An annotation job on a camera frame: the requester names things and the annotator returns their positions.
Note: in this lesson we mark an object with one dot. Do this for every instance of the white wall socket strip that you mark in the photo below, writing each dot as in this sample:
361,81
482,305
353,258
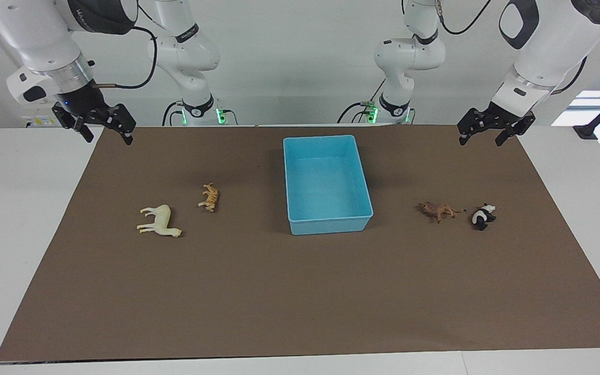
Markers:
39,122

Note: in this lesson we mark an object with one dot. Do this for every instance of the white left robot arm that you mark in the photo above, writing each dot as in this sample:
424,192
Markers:
550,52

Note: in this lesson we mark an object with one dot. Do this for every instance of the light blue plastic storage box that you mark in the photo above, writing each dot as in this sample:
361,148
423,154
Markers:
326,182

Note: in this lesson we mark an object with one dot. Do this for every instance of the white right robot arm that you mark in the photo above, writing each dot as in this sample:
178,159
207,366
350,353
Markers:
34,36

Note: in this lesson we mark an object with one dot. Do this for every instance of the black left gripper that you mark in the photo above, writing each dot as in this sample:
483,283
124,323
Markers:
492,119

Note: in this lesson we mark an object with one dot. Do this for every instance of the cream llama toy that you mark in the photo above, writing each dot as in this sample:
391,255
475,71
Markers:
160,221

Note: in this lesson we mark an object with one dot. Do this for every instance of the brown lion toy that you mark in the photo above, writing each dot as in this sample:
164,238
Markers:
439,210

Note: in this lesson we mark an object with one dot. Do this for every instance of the brown table mat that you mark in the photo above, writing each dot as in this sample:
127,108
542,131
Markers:
279,291

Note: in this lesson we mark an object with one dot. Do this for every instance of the orange striped tiger toy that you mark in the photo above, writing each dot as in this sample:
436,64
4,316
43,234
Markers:
210,198

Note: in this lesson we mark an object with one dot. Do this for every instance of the black and white panda toy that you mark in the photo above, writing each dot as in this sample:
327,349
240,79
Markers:
482,216

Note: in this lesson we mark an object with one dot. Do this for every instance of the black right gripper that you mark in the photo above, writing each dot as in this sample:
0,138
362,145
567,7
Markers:
84,107

